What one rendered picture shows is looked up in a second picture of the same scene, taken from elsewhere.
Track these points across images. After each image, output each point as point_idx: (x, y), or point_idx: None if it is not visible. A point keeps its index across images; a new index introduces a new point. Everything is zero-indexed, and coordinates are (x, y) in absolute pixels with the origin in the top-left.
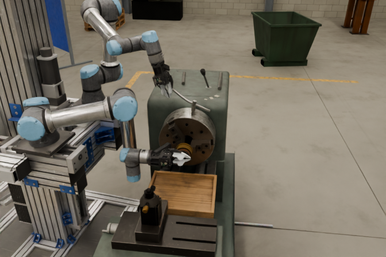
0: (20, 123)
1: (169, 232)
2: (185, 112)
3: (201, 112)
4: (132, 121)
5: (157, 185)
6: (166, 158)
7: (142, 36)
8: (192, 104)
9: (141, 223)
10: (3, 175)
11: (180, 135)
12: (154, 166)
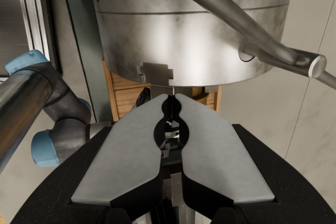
0: None
1: (177, 192)
2: (223, 34)
3: None
4: (8, 157)
5: (121, 90)
6: (162, 157)
7: None
8: (291, 70)
9: (149, 215)
10: None
11: (186, 90)
12: None
